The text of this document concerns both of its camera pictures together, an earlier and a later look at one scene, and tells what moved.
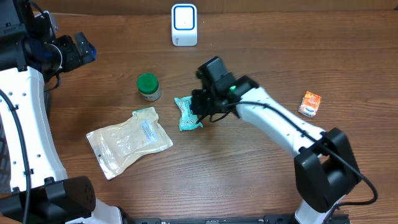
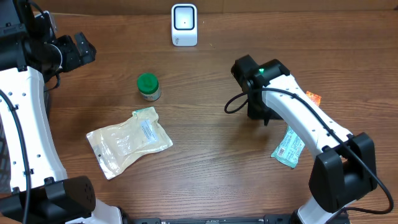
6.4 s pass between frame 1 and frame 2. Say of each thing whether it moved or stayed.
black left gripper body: stayed
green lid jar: stayed
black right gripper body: moved
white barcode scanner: stayed
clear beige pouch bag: stayed
